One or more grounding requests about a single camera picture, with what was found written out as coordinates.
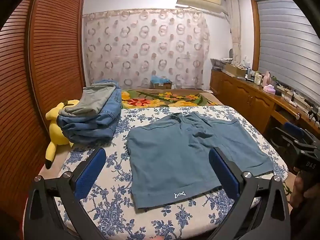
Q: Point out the grey window blind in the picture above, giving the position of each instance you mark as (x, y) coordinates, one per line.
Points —
(290, 42)

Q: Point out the person's right hand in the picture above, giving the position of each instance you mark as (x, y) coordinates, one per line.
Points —
(297, 190)

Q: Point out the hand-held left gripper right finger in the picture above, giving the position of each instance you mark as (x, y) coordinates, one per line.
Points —
(222, 172)

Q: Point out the person's right forearm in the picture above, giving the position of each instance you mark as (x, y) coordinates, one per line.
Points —
(307, 220)

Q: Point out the open cardboard box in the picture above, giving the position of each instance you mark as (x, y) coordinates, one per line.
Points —
(235, 70)

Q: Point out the folded blue jeans stack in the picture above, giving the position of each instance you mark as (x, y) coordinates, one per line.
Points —
(92, 127)

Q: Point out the pink bottle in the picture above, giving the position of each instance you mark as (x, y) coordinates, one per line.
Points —
(267, 78)

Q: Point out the yellow plush toy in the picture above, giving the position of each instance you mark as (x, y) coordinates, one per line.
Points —
(56, 135)

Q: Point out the wooden slatted wardrobe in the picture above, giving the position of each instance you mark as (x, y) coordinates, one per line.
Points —
(45, 55)

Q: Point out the wooden window frame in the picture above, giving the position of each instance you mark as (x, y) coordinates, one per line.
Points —
(254, 30)

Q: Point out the sheer window curtain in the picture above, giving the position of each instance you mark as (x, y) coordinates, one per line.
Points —
(235, 30)

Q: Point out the teal pants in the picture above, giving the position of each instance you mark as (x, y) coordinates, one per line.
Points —
(175, 155)

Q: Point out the white power strip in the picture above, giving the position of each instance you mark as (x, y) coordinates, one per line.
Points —
(291, 96)

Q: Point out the cardboard box with blue cloth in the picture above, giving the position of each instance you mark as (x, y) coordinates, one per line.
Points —
(161, 82)

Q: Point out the colourful floral blanket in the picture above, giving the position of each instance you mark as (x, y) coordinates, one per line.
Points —
(160, 100)

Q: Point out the blue floral bed sheet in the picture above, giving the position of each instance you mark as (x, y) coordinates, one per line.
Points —
(117, 212)

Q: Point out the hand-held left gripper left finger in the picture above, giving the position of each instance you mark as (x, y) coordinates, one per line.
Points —
(91, 172)

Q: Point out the wooden sideboard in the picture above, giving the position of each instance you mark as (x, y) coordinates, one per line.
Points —
(245, 95)

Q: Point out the pink tissue box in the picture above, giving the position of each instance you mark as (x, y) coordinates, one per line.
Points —
(269, 89)

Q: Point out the folded grey pants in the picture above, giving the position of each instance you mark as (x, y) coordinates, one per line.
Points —
(92, 100)

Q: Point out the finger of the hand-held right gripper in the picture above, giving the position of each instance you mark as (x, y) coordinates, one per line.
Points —
(295, 130)
(283, 141)

